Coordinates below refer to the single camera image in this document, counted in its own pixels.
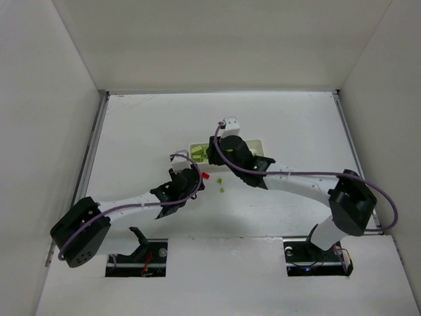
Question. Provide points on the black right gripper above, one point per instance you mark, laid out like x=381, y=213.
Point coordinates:
x=213, y=155

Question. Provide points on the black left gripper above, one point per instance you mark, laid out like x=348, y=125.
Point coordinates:
x=193, y=176

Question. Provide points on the pale green curved duplo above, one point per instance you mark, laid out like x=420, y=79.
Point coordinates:
x=200, y=158

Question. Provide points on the pale green arch duplo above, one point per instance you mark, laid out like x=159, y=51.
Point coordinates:
x=198, y=150

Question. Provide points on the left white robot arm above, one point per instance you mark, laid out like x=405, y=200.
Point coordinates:
x=83, y=229

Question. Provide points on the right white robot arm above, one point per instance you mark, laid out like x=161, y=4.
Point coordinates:
x=350, y=201

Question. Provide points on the red curved lego brick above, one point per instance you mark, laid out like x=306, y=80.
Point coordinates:
x=205, y=175

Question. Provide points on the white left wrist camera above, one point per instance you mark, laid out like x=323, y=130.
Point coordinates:
x=179, y=161

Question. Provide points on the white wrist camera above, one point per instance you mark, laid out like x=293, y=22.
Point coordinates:
x=179, y=161
x=230, y=127

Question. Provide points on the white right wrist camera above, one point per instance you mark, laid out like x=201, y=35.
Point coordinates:
x=230, y=127

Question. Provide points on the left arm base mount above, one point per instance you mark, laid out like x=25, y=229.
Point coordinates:
x=148, y=260

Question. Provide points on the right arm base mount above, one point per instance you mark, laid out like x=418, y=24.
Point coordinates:
x=304, y=259

